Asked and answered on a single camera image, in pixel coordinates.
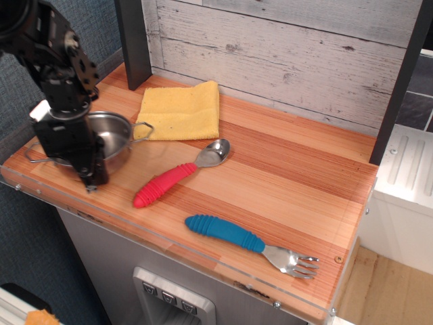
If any yellow folded rag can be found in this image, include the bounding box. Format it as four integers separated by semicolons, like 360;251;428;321
133;81;220;141

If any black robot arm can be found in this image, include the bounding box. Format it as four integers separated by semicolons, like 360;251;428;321
1;1;109;192

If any white toy sink unit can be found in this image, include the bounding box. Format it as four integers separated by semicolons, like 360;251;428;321
358;125;432;274

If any orange object bottom left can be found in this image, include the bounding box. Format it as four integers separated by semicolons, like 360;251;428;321
24;309;60;325

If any silver toy fridge cabinet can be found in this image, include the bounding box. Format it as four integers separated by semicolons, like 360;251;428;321
58;209;305;324

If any silver steel pan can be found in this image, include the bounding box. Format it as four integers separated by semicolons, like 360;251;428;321
38;111;154;177

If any red handled spoon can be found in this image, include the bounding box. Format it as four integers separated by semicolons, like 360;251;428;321
133;139;231;209

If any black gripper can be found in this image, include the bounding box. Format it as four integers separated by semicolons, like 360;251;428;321
30;100;109;193

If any dark shelf post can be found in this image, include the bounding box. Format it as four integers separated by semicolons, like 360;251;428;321
114;0;152;90
369;0;432;166

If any dark right shelf post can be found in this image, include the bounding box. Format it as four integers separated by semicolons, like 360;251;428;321
369;0;432;166

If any blue handled fork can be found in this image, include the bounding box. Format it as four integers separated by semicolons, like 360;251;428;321
185;215;319;279

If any grey ice dispenser panel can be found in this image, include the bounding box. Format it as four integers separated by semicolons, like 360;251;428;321
133;267;217;325

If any dark left shelf post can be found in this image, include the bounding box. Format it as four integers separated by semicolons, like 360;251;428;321
114;0;152;90

